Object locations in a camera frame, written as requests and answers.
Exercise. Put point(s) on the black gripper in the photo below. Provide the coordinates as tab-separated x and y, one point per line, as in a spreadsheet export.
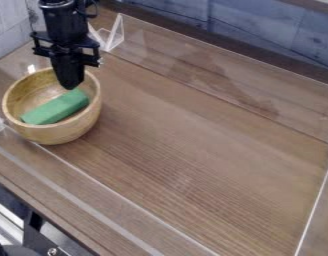
84	51

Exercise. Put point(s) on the green rectangular block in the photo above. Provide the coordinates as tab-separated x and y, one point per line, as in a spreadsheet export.
56	109

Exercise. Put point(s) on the wooden bowl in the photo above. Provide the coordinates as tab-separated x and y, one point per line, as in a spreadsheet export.
33	90

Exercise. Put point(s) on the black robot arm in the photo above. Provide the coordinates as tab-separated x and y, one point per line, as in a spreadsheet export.
65	42

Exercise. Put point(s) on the clear acrylic corner bracket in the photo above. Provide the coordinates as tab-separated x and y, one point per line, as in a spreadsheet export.
109	38

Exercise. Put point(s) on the clear acrylic front wall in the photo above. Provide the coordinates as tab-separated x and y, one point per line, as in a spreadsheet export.
111	225

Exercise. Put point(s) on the black metal table frame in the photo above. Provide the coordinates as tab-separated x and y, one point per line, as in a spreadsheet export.
34	240

